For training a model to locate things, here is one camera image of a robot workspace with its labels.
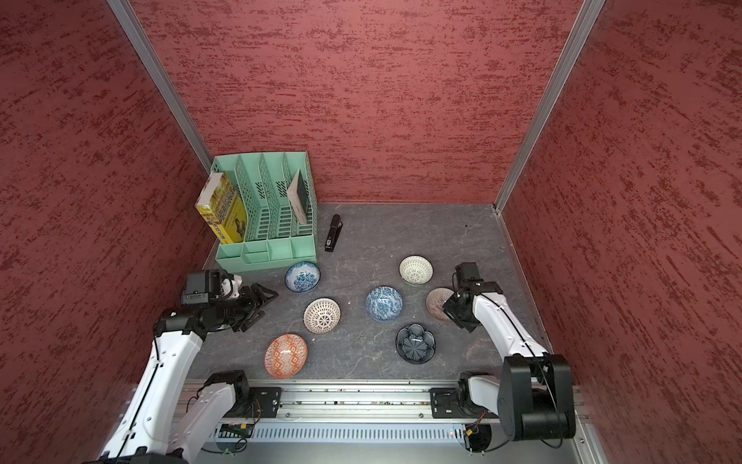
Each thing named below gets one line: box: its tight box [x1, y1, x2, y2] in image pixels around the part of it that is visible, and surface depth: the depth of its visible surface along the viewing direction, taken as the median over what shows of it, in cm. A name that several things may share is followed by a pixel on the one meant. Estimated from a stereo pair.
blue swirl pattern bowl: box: [365, 285, 403, 322], surface depth 92 cm
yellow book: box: [194, 172, 248, 245], surface depth 94 cm
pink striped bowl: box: [425, 286, 456, 322], surface depth 92 cm
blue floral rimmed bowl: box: [284, 261, 321, 293], surface depth 98 cm
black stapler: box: [324, 213, 343, 253], surface depth 110 cm
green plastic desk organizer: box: [210, 150, 318, 274], surface depth 105 cm
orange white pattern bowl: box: [263, 332, 309, 380], surface depth 81 cm
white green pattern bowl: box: [398, 255, 435, 287], surface depth 100 cm
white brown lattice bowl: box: [302, 296, 343, 336], surface depth 89 cm
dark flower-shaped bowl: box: [395, 322, 437, 365], surface depth 83 cm
